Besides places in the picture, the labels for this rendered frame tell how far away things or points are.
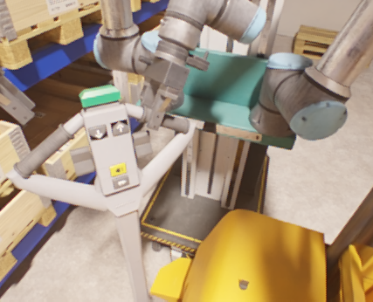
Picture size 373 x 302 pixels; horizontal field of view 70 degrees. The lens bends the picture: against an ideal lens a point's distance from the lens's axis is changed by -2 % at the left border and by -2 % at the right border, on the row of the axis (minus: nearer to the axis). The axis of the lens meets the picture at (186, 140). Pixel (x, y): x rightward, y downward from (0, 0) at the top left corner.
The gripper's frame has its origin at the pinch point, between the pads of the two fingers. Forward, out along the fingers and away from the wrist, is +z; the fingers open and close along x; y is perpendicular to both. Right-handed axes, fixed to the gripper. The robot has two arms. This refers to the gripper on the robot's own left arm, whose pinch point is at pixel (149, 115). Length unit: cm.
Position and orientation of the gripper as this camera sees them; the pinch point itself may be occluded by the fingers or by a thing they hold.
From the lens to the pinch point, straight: 64.7
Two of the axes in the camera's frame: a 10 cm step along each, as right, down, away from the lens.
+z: -3.6, 9.1, 1.9
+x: 4.4, 3.5, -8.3
